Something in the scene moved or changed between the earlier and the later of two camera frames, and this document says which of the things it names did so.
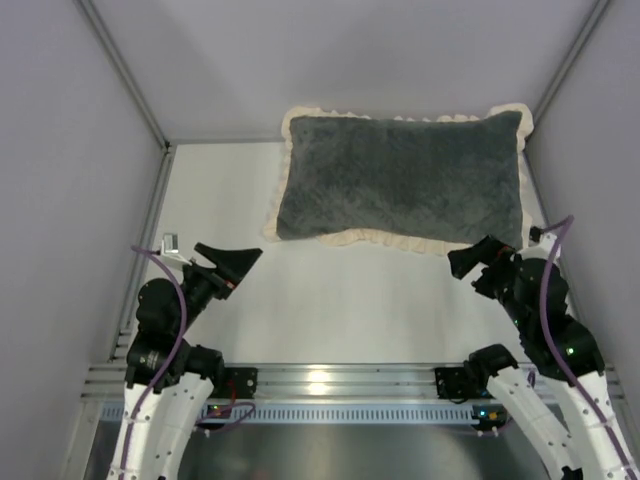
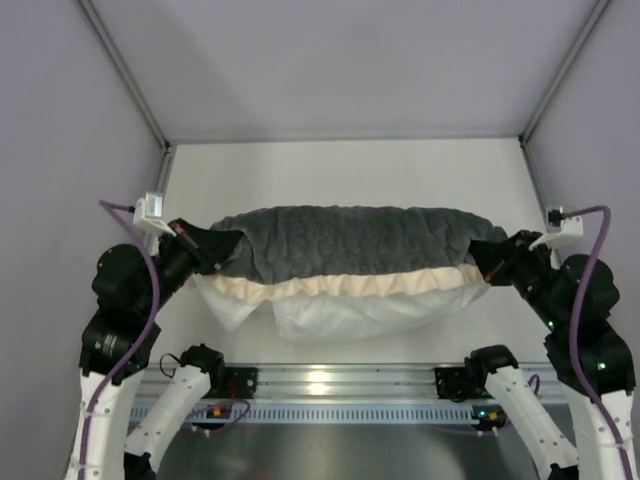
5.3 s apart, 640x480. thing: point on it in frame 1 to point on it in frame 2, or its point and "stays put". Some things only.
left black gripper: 216,276 to 195,245
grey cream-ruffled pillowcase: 427,186 to 315,254
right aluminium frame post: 583,35 stays put
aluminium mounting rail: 112,382 stays put
